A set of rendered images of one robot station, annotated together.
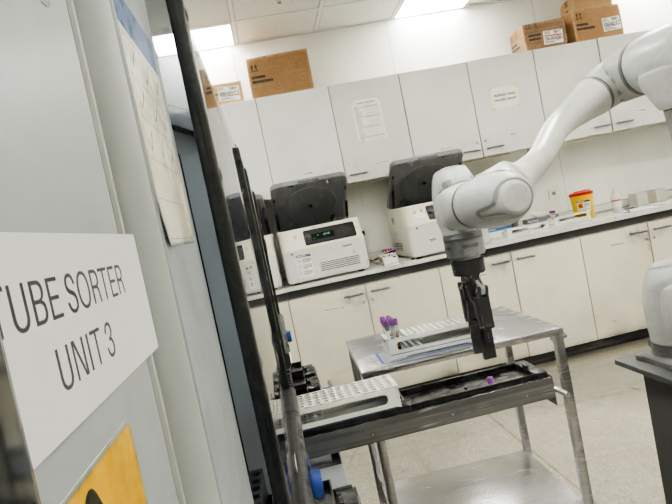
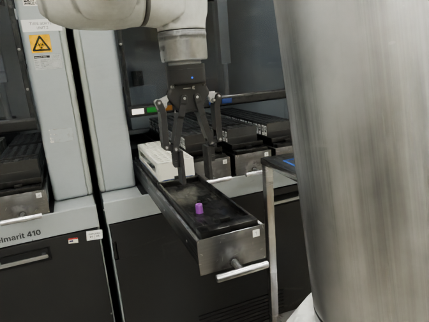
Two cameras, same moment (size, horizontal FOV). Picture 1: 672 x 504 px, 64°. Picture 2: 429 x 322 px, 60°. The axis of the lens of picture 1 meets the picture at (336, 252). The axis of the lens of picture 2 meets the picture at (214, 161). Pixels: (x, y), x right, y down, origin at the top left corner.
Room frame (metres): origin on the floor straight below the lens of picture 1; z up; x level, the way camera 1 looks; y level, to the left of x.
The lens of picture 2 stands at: (1.12, -1.02, 1.11)
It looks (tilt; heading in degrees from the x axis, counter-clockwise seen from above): 15 degrees down; 76
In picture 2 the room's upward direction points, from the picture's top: 5 degrees counter-clockwise
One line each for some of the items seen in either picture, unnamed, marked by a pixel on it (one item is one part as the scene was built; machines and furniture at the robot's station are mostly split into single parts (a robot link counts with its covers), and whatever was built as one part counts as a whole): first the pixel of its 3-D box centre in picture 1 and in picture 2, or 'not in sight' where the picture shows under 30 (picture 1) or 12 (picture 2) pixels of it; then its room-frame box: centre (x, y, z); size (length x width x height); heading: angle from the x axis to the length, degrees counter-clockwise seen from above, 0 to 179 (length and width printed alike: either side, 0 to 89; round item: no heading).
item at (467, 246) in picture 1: (464, 245); (183, 48); (1.25, -0.29, 1.14); 0.09 x 0.09 x 0.06
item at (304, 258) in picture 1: (315, 227); not in sight; (3.84, 0.10, 1.24); 0.62 x 0.56 x 0.69; 7
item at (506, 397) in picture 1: (412, 411); (182, 194); (1.25, -0.10, 0.78); 0.73 x 0.14 x 0.09; 96
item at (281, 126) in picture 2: not in sight; (279, 129); (1.67, 0.22, 0.85); 0.12 x 0.02 x 0.06; 5
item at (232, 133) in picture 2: not in sight; (240, 135); (1.52, 0.20, 0.85); 0.12 x 0.02 x 0.06; 6
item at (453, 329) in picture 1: (431, 336); not in sight; (1.63, -0.23, 0.85); 0.30 x 0.10 x 0.06; 94
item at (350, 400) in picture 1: (333, 407); (163, 160); (1.23, 0.08, 0.83); 0.30 x 0.10 x 0.06; 96
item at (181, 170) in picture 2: (487, 343); (180, 166); (1.22, -0.30, 0.91); 0.03 x 0.01 x 0.07; 96
